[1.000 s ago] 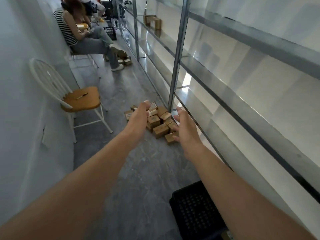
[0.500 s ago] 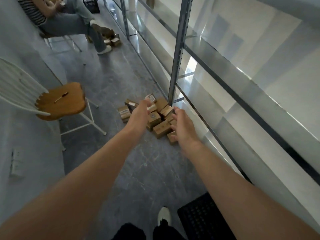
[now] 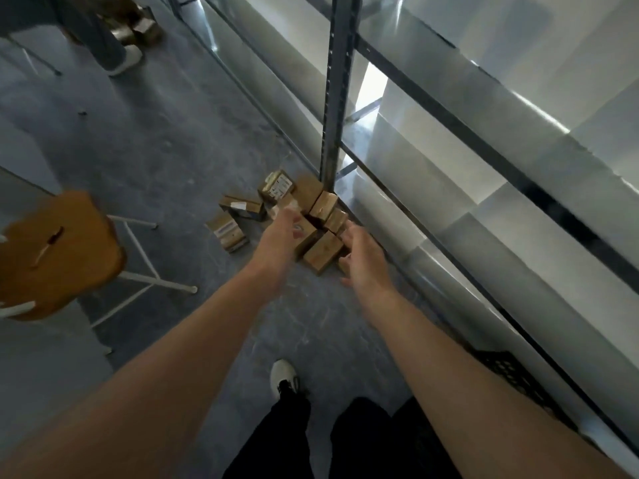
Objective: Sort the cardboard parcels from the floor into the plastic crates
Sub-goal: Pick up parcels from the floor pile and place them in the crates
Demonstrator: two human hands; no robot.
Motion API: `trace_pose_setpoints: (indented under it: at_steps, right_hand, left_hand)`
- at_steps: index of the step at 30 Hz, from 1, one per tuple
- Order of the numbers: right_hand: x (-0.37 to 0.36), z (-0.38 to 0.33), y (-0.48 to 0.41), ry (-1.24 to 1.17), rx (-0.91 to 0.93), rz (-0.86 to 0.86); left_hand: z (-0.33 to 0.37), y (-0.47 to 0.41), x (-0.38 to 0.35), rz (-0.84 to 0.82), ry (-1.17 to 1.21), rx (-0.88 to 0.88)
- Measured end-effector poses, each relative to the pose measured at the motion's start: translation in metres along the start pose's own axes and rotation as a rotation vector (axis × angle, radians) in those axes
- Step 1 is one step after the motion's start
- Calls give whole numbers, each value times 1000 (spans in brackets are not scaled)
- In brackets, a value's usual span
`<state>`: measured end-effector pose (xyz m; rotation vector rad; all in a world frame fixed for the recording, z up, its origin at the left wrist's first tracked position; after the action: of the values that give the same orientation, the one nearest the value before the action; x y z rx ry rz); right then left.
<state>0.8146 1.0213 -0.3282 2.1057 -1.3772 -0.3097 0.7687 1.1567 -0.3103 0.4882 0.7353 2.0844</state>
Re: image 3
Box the person's right forearm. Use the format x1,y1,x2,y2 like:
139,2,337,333
358,288,631,479

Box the person's black trousers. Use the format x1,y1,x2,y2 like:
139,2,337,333
222,393,462,479

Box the grey metal shelf rack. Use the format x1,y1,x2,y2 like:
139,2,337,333
165,0,639,469

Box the person's white shoe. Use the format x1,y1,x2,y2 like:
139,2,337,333
270,359,301,400

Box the pile of small cardboard boxes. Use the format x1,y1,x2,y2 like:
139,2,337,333
206,169,353,276

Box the person's left forearm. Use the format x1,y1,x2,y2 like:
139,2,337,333
0,263,286,479

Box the person's right hand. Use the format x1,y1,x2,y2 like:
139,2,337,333
339,223,401,306

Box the heap of brown cartons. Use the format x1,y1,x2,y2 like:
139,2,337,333
97,0,164,46

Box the wooden stool with white legs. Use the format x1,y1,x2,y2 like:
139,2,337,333
0,190,199,356

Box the person's left hand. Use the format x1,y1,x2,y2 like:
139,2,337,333
250,207,313,281

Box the black plastic crate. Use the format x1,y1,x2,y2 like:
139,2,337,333
467,348,581,432

